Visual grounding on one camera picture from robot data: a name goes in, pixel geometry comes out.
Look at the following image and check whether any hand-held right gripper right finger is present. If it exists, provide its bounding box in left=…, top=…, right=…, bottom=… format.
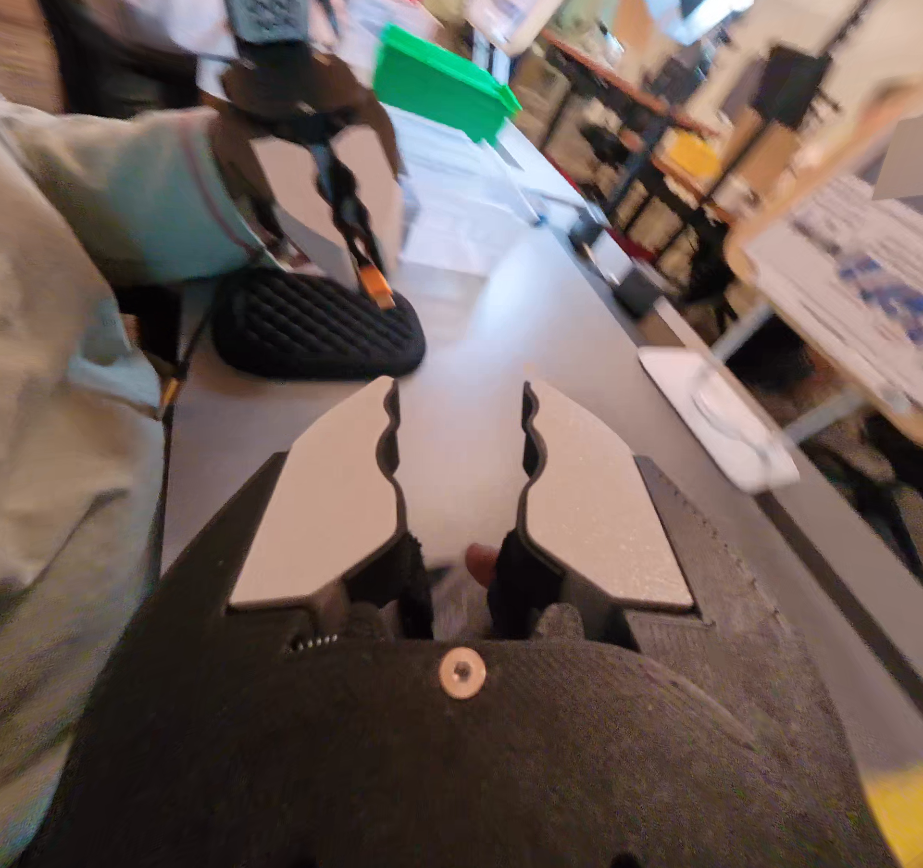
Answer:
left=515, top=379, right=695, bottom=611

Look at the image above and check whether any black cable with orange plug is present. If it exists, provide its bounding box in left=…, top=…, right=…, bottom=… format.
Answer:
left=309, top=141, right=399, bottom=311

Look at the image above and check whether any tan backing board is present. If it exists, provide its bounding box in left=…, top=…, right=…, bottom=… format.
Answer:
left=723, top=82, right=923, bottom=447

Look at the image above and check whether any white flat stand base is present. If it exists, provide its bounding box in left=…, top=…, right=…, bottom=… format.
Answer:
left=638, top=345, right=803, bottom=495

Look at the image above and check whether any metal stand pole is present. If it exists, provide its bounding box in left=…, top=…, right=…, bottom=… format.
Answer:
left=710, top=302, right=866, bottom=443

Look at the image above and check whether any green plastic bin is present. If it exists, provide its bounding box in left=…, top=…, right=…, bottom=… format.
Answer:
left=371, top=23, right=523, bottom=145

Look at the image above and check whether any black office chair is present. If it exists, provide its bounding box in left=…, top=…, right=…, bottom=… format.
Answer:
left=11, top=0, right=206, bottom=119

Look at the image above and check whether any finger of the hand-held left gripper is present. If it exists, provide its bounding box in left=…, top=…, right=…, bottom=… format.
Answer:
left=249, top=136, right=365, bottom=292
left=335, top=125, right=406, bottom=257

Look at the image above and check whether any person's left hand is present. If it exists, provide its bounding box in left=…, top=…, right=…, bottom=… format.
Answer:
left=205, top=109, right=286, bottom=252

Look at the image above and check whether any person's left forearm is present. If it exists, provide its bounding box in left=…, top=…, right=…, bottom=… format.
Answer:
left=0, top=100, right=271, bottom=290

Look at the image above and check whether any black quilted wrist rest pad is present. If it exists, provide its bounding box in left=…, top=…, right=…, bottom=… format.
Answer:
left=209, top=265, right=428, bottom=382

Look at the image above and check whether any person's beige clothing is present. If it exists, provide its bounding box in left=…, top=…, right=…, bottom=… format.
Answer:
left=0, top=233, right=170, bottom=868

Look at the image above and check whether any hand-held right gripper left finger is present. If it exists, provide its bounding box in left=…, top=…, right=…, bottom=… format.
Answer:
left=229, top=376, right=408, bottom=611

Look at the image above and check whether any person's right hand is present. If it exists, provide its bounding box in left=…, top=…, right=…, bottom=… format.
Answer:
left=463, top=542, right=502, bottom=588

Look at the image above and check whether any black square panel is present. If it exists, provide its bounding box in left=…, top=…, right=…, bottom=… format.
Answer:
left=752, top=46, right=836, bottom=129

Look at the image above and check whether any small yellow box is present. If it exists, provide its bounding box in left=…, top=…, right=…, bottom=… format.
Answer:
left=667, top=128, right=723, bottom=178

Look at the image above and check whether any wooden top desk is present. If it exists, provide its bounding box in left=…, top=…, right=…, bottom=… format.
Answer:
left=537, top=27, right=722, bottom=234

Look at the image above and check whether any printed instruction sheet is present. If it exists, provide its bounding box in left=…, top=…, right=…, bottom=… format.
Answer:
left=743, top=176, right=923, bottom=407

